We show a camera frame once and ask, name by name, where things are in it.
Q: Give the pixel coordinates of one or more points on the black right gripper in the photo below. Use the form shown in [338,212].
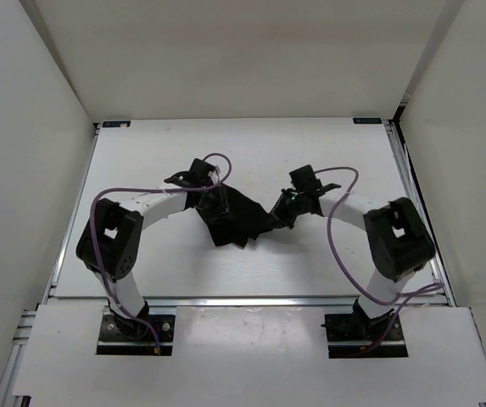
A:
[278,212]

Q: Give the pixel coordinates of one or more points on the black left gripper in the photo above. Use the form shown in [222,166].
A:
[224,204]

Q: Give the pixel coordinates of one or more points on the black skirt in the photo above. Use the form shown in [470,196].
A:
[245,220]

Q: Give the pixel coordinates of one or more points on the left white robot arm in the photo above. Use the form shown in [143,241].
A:
[110,240]

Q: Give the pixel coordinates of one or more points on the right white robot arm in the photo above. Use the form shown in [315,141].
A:
[399,242]

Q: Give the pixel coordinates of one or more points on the right blue corner label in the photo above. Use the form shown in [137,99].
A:
[367,121]

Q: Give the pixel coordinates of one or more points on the blue corner label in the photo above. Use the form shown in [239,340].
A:
[116,123]
[367,121]

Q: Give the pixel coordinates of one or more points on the left blue corner label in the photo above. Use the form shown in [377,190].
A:
[116,123]

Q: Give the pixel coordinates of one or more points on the white front cover panel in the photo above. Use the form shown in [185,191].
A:
[267,356]

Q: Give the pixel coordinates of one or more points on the aluminium table frame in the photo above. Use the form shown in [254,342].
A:
[263,151]

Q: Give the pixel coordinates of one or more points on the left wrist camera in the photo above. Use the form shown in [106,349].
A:
[200,174]

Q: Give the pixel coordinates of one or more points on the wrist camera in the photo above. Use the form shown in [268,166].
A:
[304,180]
[200,174]

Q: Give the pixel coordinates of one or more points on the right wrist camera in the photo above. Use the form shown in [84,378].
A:
[304,180]

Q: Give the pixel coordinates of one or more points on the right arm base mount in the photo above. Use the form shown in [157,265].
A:
[349,337]

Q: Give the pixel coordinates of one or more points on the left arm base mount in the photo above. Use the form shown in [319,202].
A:
[136,339]

